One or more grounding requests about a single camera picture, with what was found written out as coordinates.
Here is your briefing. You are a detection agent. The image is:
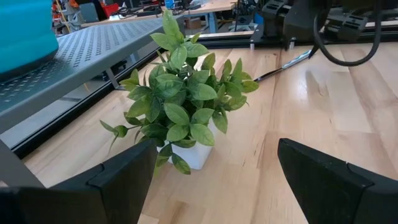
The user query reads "striped pen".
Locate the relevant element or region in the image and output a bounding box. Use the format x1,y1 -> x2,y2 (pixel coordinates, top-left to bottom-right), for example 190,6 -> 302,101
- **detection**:
254,49 -> 312,83

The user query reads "wooden workbench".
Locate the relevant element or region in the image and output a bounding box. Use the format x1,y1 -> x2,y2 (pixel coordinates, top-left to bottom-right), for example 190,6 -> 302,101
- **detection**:
80,0 -> 239,32

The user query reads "green plant in white pot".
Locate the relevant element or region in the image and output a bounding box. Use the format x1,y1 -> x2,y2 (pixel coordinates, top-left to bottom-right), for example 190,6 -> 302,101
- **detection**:
99,8 -> 260,175

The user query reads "grey perforated metal riser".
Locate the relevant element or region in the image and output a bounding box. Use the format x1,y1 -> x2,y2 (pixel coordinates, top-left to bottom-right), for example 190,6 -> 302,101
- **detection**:
0,15 -> 187,188

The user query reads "cardboard box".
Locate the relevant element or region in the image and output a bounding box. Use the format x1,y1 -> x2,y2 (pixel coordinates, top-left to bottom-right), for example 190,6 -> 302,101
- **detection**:
185,17 -> 203,30

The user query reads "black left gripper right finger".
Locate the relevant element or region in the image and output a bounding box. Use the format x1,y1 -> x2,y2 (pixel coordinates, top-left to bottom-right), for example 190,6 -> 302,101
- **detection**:
277,138 -> 398,224

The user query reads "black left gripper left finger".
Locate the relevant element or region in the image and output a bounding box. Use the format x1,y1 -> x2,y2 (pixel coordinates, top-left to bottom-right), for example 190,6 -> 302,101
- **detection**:
0,139 -> 159,224

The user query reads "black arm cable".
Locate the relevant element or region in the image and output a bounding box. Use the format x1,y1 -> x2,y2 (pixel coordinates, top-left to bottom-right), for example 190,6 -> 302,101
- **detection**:
312,0 -> 382,67

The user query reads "blue collapsible bowl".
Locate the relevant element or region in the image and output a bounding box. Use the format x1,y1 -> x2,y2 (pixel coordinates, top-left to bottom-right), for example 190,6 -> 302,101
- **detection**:
0,0 -> 60,75

